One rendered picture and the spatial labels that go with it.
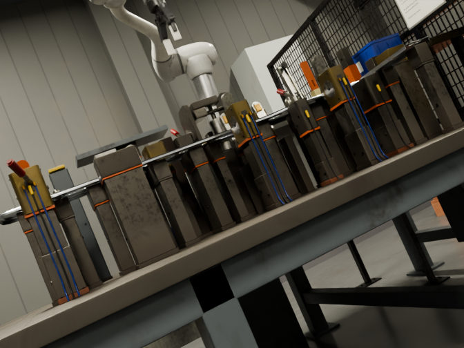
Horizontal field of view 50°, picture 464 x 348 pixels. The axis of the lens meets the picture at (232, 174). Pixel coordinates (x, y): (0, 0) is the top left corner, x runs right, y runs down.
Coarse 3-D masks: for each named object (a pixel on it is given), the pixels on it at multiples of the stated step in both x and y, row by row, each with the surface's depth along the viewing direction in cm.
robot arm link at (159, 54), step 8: (96, 0) 200; (104, 0) 200; (112, 0) 201; (120, 0) 204; (112, 8) 206; (120, 8) 210; (120, 16) 213; (128, 16) 216; (136, 16) 221; (128, 24) 219; (136, 24) 221; (144, 24) 224; (152, 24) 228; (144, 32) 227; (152, 32) 228; (152, 40) 234; (160, 40) 234; (152, 48) 241; (160, 48) 238; (152, 56) 245; (160, 56) 241; (168, 56) 244
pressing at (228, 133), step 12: (264, 120) 179; (276, 120) 192; (228, 132) 164; (192, 144) 160; (204, 144) 174; (156, 156) 157; (180, 156) 177; (144, 168) 170; (96, 180) 149; (60, 192) 145; (84, 192) 165; (0, 216) 140; (12, 216) 152
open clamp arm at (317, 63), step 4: (316, 56) 169; (320, 56) 170; (312, 60) 170; (316, 60) 169; (320, 60) 170; (312, 64) 171; (316, 64) 169; (320, 64) 170; (324, 64) 170; (316, 68) 169; (320, 68) 170; (324, 68) 170; (316, 72) 170; (320, 72) 170; (316, 76) 171; (320, 88) 171; (324, 96) 171
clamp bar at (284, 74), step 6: (282, 66) 201; (282, 72) 204; (288, 72) 203; (282, 78) 203; (288, 78) 204; (288, 84) 201; (294, 84) 202; (288, 90) 203; (294, 90) 202; (294, 96) 200; (300, 96) 201
